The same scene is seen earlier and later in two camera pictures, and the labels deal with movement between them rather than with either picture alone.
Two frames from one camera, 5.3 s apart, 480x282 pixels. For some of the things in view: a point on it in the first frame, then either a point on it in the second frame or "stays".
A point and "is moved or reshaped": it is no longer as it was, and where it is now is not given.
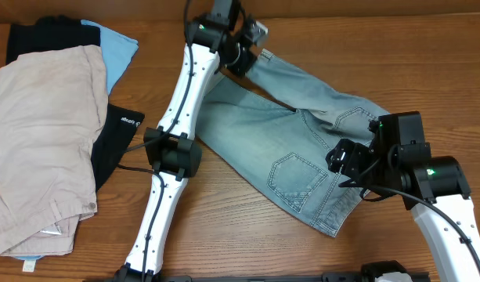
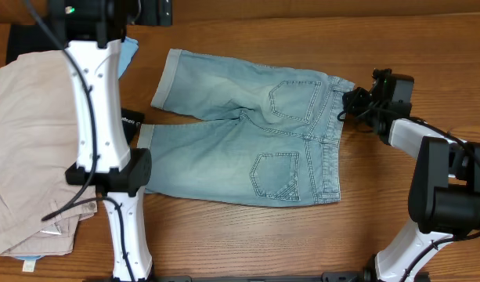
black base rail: x=356 y=276 stays
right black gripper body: x=361 y=166 → x=359 y=99
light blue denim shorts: x=280 y=152 is moved or reshaped
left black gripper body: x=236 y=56 → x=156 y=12
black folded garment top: x=48 y=34 stays
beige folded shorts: x=48 y=108 stays
